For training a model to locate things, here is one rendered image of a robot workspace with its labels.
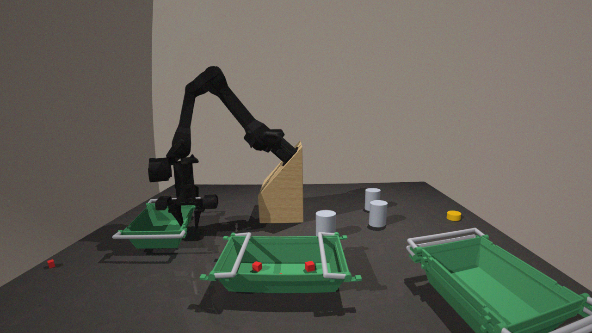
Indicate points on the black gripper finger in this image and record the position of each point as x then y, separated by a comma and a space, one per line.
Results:
197, 213
178, 215

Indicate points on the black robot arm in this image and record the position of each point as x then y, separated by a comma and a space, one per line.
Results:
258, 135

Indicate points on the grey cylinder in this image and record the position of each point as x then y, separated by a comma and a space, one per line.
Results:
325, 221
378, 213
370, 195

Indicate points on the yellow flat cylinder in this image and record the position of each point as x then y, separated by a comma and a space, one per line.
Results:
454, 215

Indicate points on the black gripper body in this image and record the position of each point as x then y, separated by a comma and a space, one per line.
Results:
186, 196

